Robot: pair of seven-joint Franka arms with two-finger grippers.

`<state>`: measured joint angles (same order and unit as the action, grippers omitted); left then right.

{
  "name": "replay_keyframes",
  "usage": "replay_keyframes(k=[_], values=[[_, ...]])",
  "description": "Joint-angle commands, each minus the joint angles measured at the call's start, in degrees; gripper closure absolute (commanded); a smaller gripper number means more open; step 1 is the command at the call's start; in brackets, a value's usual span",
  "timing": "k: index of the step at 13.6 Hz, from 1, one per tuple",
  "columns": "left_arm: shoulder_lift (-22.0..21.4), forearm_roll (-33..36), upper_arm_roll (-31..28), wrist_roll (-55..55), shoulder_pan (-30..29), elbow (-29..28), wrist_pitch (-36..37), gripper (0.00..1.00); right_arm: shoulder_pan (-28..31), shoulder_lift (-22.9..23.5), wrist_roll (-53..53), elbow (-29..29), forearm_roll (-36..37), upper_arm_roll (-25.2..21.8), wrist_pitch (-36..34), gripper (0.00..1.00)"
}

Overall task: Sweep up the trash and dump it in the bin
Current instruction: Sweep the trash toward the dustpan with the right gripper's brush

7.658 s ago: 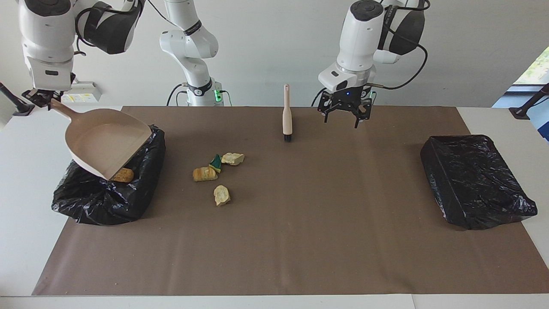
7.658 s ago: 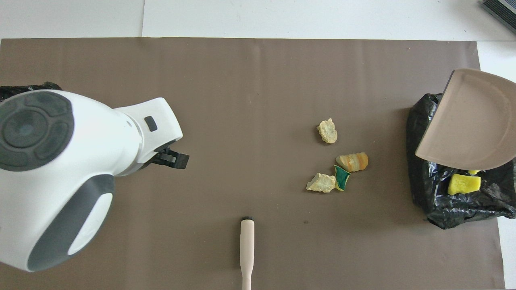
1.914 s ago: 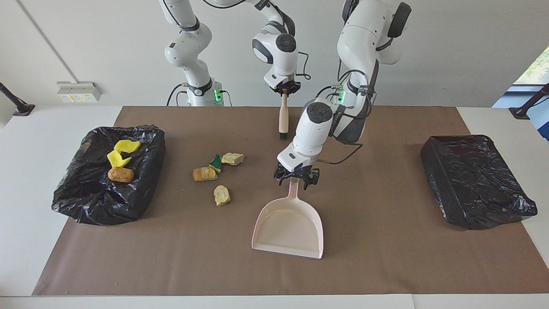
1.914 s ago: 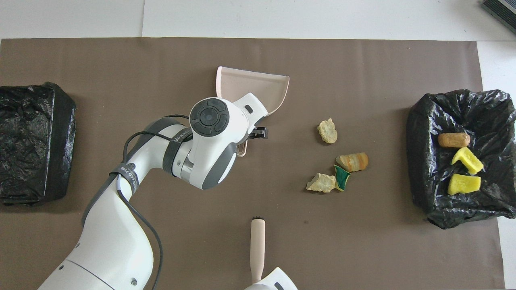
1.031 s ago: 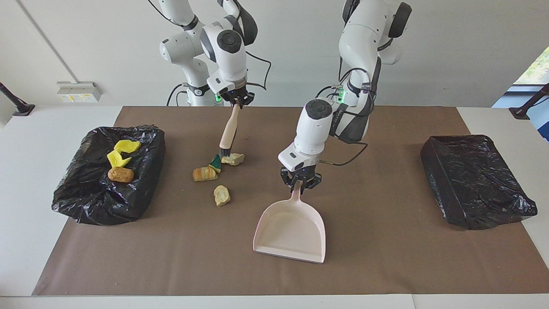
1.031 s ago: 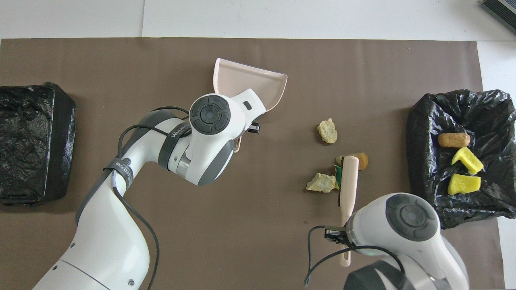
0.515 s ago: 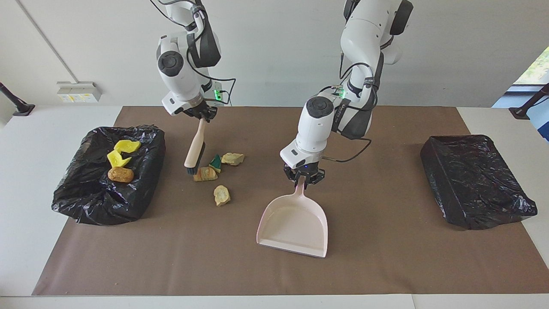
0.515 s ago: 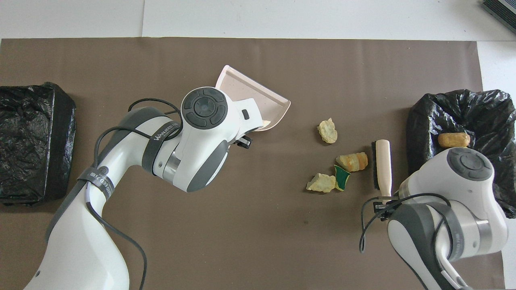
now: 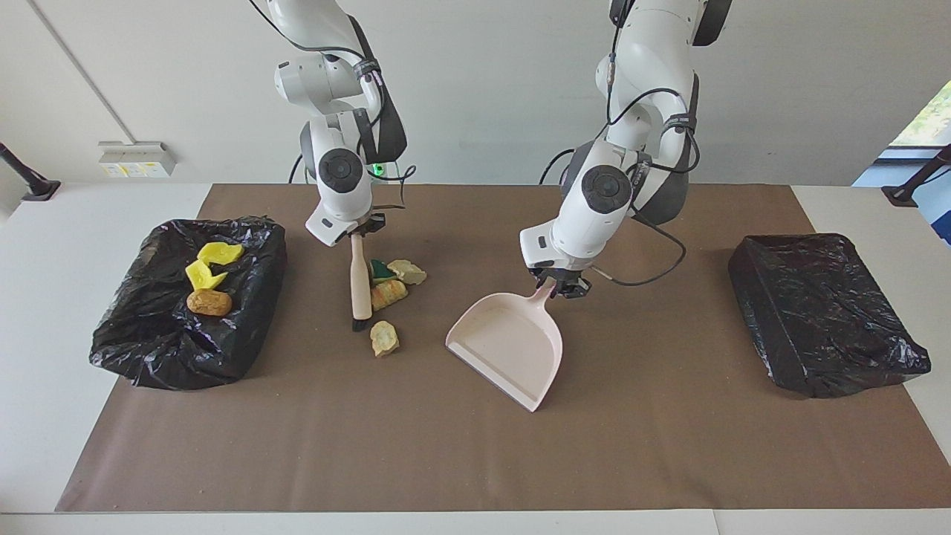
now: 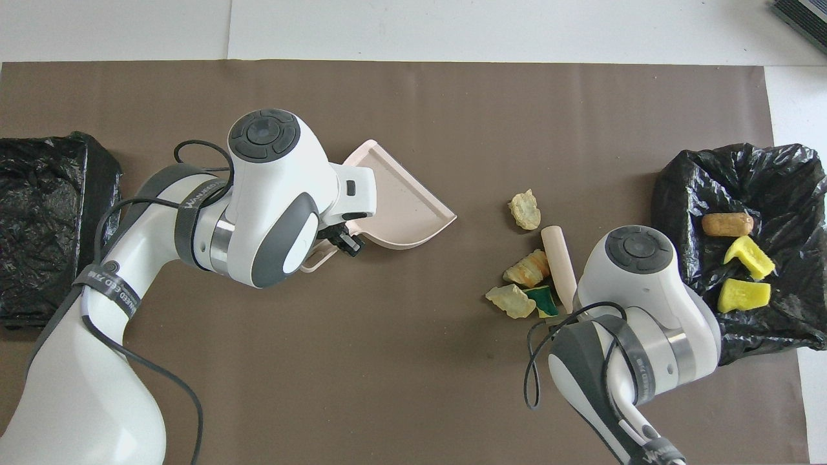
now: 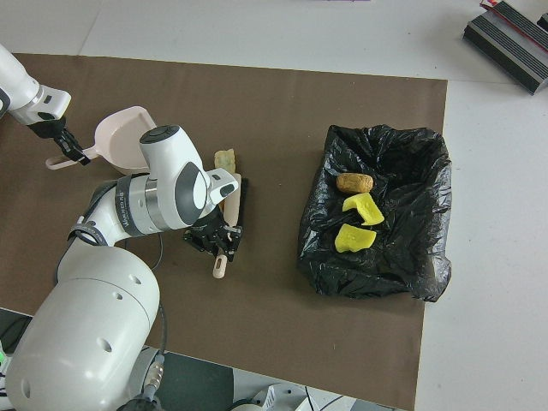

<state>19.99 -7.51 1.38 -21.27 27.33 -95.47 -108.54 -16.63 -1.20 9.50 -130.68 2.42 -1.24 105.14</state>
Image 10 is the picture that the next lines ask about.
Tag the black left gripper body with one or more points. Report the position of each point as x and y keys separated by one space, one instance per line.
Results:
x=328 y=231

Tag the pale pink plastic dustpan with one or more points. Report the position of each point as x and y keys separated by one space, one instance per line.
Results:
x=400 y=206

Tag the pale beige sponge chunk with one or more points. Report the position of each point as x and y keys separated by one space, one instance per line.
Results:
x=524 y=210
x=509 y=301

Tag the orange striped sponge piece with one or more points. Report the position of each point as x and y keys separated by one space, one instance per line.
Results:
x=526 y=268

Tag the green and yellow sponge piece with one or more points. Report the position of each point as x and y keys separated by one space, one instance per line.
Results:
x=544 y=302

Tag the beige hand brush black bristles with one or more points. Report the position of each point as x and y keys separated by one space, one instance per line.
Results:
x=561 y=265

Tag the brown potato-shaped sponge piece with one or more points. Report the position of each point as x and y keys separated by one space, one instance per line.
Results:
x=727 y=224

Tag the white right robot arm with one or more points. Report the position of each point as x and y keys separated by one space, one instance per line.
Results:
x=646 y=303

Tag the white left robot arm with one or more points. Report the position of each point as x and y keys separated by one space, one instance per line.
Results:
x=271 y=194

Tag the bin with taut black bag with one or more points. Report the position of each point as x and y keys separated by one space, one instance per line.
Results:
x=45 y=226

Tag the bin with crumpled black bag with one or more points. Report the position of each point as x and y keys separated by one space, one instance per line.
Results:
x=775 y=187

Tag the brown paper table mat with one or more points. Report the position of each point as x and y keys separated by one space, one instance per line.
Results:
x=413 y=387

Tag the dark ridged device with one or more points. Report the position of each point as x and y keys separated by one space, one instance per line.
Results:
x=804 y=19

